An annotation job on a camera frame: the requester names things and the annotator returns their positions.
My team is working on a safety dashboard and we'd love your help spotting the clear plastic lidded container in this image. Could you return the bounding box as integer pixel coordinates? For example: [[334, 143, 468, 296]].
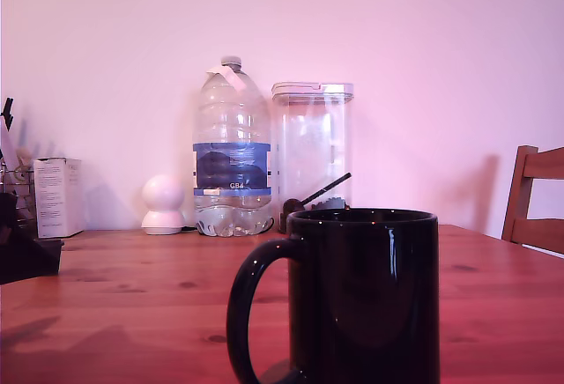
[[271, 81, 355, 222]]

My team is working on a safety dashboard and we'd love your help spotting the dark brown small object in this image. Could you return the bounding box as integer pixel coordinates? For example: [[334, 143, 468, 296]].
[[277, 198, 306, 236]]

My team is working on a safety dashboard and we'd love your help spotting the black thin stick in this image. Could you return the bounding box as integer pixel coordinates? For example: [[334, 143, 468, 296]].
[[302, 172, 353, 205]]

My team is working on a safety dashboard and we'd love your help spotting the large clear water bottle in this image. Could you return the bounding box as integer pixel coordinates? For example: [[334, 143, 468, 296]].
[[192, 55, 274, 239]]

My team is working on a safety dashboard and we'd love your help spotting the large black glossy mug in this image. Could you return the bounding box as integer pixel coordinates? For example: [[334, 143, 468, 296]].
[[226, 208, 442, 384]]

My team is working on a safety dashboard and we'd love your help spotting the white printed carton box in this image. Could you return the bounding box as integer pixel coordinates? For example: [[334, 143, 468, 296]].
[[33, 157, 86, 240]]

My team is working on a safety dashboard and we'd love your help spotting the wooden chair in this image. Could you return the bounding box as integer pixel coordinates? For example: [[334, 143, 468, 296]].
[[501, 144, 564, 256]]

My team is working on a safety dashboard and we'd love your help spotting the small white round camera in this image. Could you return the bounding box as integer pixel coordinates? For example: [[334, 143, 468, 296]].
[[140, 174, 187, 236]]

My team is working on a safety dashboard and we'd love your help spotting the wire basket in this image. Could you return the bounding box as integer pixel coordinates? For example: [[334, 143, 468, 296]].
[[0, 166, 37, 238]]

